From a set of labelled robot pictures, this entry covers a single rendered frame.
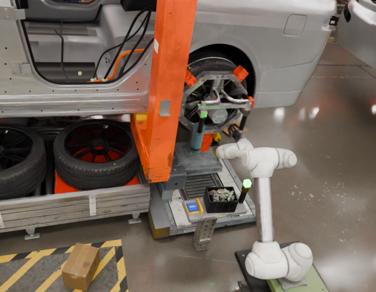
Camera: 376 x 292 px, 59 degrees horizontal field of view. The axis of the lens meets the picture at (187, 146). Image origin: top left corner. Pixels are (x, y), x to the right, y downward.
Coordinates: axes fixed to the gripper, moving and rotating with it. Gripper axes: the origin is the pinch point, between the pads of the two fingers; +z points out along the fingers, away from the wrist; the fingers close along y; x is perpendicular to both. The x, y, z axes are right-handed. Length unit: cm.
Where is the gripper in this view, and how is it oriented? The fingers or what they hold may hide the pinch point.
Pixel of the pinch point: (229, 123)
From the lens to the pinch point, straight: 284.3
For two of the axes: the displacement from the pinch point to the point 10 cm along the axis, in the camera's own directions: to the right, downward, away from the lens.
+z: -3.0, -6.3, 7.2
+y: 7.7, -6.0, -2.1
